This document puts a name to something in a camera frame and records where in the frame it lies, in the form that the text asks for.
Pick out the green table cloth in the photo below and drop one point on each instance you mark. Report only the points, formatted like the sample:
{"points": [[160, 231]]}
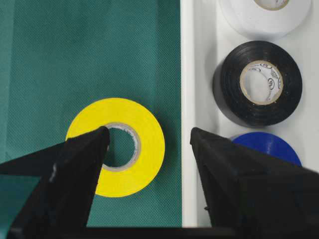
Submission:
{"points": [[58, 56]]}

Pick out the blue tape roll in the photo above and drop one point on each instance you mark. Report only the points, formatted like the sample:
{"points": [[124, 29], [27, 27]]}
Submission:
{"points": [[269, 144]]}

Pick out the black tape roll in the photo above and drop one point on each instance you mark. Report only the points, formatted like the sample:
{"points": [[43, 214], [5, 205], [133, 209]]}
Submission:
{"points": [[257, 84]]}

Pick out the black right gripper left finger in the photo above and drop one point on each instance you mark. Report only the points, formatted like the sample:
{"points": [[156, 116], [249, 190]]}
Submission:
{"points": [[51, 190]]}

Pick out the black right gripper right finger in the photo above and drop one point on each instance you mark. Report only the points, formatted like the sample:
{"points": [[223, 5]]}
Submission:
{"points": [[260, 196]]}

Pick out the white tape roll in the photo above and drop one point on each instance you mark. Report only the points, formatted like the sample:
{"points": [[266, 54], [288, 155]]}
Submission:
{"points": [[265, 19]]}

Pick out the white plastic case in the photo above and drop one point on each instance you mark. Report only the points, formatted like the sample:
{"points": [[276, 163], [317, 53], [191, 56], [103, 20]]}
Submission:
{"points": [[206, 38]]}

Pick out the yellow tape roll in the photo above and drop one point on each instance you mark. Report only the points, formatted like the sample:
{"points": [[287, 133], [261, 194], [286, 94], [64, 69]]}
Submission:
{"points": [[144, 129]]}

